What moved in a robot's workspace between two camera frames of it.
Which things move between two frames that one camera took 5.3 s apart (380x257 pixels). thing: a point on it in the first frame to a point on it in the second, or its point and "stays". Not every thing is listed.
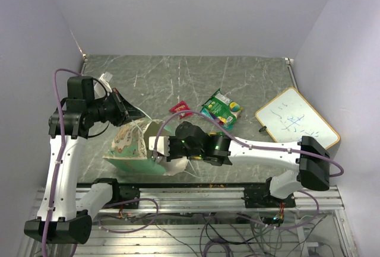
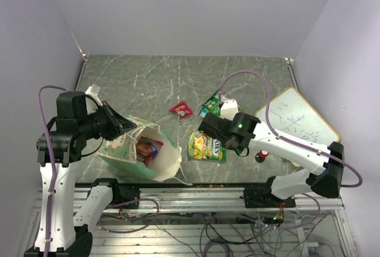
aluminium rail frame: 219,219 stays
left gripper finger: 132,112 to 125,124
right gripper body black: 177,149 to 222,139
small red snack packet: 182,105 stays
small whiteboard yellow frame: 289,117 stays
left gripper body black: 113,109 to 105,123
